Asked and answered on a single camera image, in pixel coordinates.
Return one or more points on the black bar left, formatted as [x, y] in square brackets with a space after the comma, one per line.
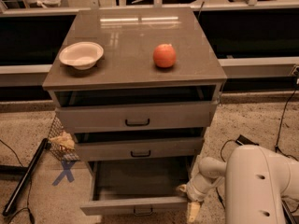
[11, 205]

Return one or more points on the grey middle drawer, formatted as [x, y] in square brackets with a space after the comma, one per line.
[139, 149]

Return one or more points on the wire mesh basket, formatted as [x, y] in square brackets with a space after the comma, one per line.
[62, 155]

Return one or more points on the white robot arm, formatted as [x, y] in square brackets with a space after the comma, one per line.
[256, 180]

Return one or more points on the crumpled paper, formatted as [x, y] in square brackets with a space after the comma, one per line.
[64, 141]

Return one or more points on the grey drawer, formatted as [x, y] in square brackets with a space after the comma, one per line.
[138, 187]
[114, 118]
[139, 149]

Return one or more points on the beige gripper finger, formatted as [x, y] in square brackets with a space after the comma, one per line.
[193, 209]
[181, 190]

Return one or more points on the black bar right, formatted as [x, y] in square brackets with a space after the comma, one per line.
[289, 217]

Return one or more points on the white bowl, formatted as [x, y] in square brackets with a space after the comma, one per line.
[81, 55]

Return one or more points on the blue tape cross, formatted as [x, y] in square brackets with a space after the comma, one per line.
[65, 173]

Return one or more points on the grey top drawer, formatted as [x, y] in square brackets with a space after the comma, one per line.
[114, 118]

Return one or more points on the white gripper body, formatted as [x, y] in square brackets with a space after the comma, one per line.
[195, 192]

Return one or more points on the grey bottom drawer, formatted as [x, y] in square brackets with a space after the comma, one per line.
[138, 187]

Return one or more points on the grey drawer cabinet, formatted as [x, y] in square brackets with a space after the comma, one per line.
[127, 74]

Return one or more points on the black power adapter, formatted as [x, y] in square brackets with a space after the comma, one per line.
[242, 140]

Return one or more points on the red apple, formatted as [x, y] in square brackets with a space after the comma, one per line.
[164, 56]

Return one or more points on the black bar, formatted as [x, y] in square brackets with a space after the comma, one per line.
[11, 205]
[289, 217]

